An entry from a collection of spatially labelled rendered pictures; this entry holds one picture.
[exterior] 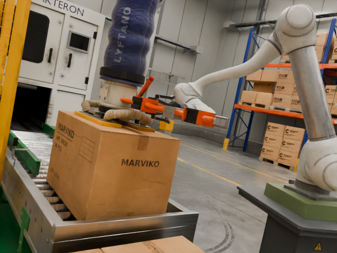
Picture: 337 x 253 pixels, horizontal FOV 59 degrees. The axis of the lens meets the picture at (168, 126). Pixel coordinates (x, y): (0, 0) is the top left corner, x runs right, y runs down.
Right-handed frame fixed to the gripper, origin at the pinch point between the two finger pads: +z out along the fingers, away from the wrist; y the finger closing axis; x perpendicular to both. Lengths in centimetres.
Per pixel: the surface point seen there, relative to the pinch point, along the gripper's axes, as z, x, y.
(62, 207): 21, 20, 53
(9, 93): 42, 64, 8
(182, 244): -15, -24, 53
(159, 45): -569, 854, -217
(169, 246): -7, -25, 53
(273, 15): -861, 590, -404
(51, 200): 24, 29, 53
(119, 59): 7.7, 18.6, -18.0
